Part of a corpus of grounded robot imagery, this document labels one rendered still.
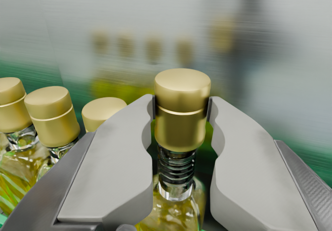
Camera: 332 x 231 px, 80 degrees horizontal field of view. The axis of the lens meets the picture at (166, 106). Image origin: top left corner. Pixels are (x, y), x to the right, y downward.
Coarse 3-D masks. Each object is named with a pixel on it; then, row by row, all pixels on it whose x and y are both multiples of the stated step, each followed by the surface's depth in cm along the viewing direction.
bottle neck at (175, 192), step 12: (168, 156) 14; (180, 156) 14; (192, 156) 14; (168, 168) 14; (180, 168) 14; (192, 168) 15; (168, 180) 15; (180, 180) 15; (192, 180) 16; (168, 192) 16; (180, 192) 16
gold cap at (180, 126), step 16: (160, 80) 12; (176, 80) 12; (192, 80) 12; (208, 80) 12; (160, 96) 11; (176, 96) 11; (192, 96) 11; (208, 96) 12; (160, 112) 12; (176, 112) 11; (192, 112) 11; (160, 128) 13; (176, 128) 12; (192, 128) 12; (160, 144) 13; (176, 144) 12; (192, 144) 13
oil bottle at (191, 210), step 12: (156, 180) 18; (156, 192) 17; (192, 192) 17; (204, 192) 18; (156, 204) 16; (168, 204) 16; (180, 204) 16; (192, 204) 16; (204, 204) 18; (156, 216) 16; (168, 216) 16; (180, 216) 16; (192, 216) 16; (144, 228) 17; (156, 228) 16; (168, 228) 16; (180, 228) 16; (192, 228) 16
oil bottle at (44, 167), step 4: (48, 156) 20; (44, 160) 20; (48, 160) 20; (44, 164) 20; (48, 164) 20; (52, 164) 19; (40, 168) 20; (44, 168) 19; (48, 168) 19; (40, 172) 19; (44, 172) 19; (36, 176) 20; (40, 176) 19; (36, 180) 20
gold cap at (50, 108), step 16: (32, 96) 16; (48, 96) 16; (64, 96) 17; (32, 112) 16; (48, 112) 16; (64, 112) 17; (48, 128) 17; (64, 128) 17; (48, 144) 17; (64, 144) 18
